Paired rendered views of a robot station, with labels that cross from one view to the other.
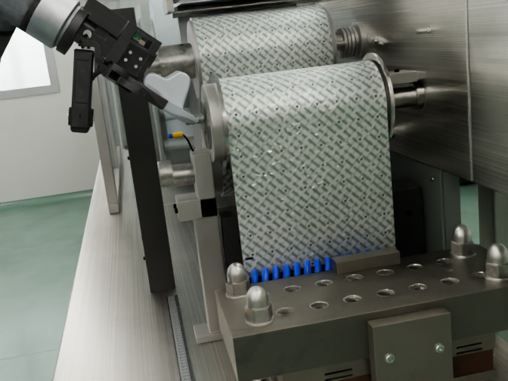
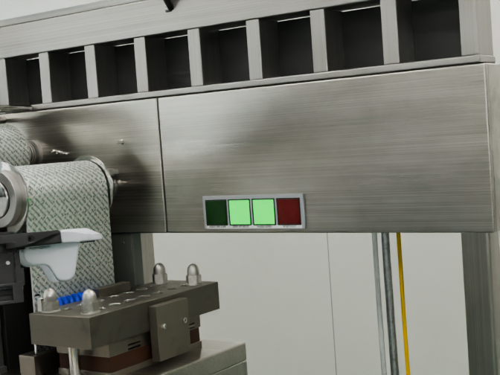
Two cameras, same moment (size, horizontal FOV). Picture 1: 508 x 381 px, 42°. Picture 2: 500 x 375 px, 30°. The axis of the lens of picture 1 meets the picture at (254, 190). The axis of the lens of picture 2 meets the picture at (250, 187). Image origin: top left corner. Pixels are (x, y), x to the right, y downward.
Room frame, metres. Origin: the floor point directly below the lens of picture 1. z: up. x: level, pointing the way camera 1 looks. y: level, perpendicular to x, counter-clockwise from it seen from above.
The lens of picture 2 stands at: (-0.68, 1.05, 1.34)
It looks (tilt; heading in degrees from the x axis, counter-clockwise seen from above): 3 degrees down; 314
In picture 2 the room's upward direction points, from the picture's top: 4 degrees counter-clockwise
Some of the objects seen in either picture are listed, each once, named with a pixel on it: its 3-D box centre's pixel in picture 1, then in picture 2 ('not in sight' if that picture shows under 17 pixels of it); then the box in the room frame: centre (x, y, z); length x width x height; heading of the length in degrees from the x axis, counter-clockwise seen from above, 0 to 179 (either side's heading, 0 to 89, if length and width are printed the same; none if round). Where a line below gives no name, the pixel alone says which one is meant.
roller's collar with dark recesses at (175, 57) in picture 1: (176, 62); not in sight; (1.22, 0.11, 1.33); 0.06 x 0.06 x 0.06; 9
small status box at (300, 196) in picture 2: not in sight; (252, 211); (0.65, -0.33, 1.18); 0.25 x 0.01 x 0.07; 9
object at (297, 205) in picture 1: (316, 208); (73, 257); (0.94, -0.09, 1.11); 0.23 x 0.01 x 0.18; 99
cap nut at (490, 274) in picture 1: (497, 259); (193, 274); (0.81, -0.30, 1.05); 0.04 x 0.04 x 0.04
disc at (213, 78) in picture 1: (218, 122); (3, 199); (0.98, 0.04, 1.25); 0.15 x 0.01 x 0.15; 9
